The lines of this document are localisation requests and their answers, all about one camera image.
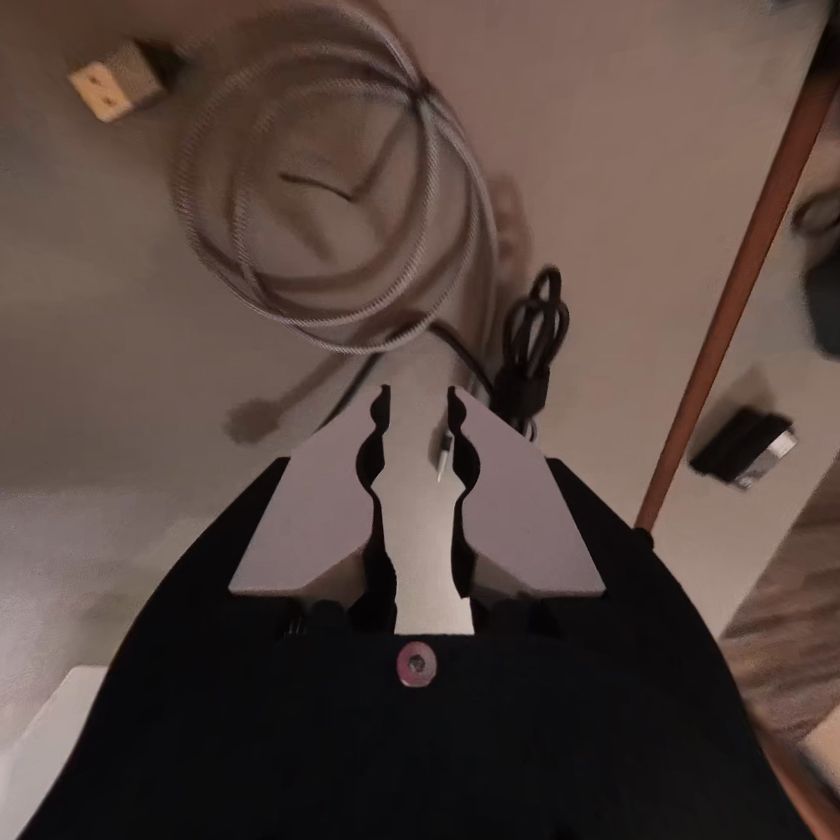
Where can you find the small black battery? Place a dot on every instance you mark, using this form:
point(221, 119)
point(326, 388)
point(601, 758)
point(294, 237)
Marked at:
point(735, 449)

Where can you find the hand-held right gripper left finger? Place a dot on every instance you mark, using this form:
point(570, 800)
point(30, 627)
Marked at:
point(315, 525)

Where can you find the brown wooden strip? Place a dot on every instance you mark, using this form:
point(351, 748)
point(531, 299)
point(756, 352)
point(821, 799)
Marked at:
point(722, 328)

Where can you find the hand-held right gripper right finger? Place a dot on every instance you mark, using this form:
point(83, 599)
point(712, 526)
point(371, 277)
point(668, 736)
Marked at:
point(525, 525)

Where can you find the white usb charger cube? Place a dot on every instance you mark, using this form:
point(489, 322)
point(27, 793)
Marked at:
point(111, 82)

